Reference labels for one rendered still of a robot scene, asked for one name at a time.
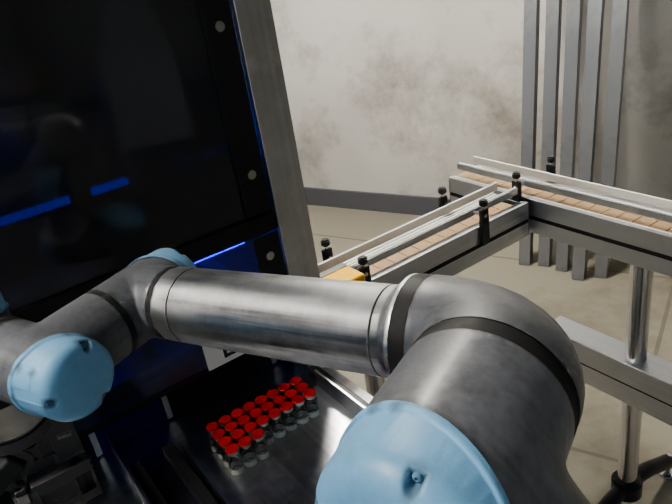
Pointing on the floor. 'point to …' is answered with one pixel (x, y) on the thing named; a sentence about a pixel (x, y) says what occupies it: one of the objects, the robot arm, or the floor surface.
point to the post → (275, 134)
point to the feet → (638, 480)
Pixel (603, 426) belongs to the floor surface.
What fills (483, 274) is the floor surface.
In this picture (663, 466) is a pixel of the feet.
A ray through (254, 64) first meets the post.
